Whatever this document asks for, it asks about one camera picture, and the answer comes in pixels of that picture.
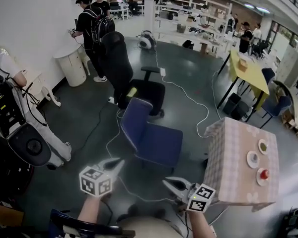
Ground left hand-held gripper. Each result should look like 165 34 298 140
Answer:
78 157 126 198

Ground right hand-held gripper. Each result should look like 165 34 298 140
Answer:
161 177 216 213

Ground blue padded chair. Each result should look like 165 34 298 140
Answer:
261 67 276 85
49 208 83 238
259 95 293 129
120 97 184 170

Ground person's left forearm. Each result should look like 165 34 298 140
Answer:
77 194 103 224

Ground person's right forearm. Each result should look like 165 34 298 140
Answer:
187 208 216 238

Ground table with pink checked cloth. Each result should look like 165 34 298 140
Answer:
203 117 280 213

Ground black office chair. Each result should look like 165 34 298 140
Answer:
100 31 166 118

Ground person's black-clad legs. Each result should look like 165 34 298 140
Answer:
116 203 170 224

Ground person's beige clothing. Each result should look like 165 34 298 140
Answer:
118 216 217 238

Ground black chest rig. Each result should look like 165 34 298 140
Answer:
51 212 136 238

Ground white plate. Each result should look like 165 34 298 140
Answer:
258 139 270 155
246 150 260 170
256 168 270 187

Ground grey round backpack device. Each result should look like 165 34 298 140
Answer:
6 122 53 168

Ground black round waste bin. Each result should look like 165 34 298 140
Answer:
230 100 250 121

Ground black square waste bin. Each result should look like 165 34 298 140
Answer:
222 92 242 116

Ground black case with red trim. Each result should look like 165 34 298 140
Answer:
0 132 35 201

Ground white round cabinet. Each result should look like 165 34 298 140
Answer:
53 46 88 88

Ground white dresser with curved legs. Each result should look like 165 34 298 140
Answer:
22 70 62 108

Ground brown cardboard box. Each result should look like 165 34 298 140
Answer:
0 201 25 229

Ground metal rack with equipment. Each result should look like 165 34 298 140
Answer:
282 202 298 238

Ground black equipment box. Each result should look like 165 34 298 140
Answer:
0 70 27 140

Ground white round floor device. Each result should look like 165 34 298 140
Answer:
136 29 158 51

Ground yellow table with black legs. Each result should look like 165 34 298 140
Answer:
216 49 271 122

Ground small cardboard box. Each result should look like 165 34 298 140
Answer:
237 58 249 72

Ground brown stool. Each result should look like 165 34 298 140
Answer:
199 42 210 55

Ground grey metal cabinet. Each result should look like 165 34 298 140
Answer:
275 45 298 88

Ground long white floor cable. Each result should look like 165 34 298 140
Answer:
105 109 180 203

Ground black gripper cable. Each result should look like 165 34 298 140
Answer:
175 203 190 238
103 199 114 224

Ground black floor cable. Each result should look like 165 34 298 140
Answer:
69 100 115 154

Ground thin white cable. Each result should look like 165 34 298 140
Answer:
212 69 223 120

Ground glass door with dark frame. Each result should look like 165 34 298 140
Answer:
269 20 298 60

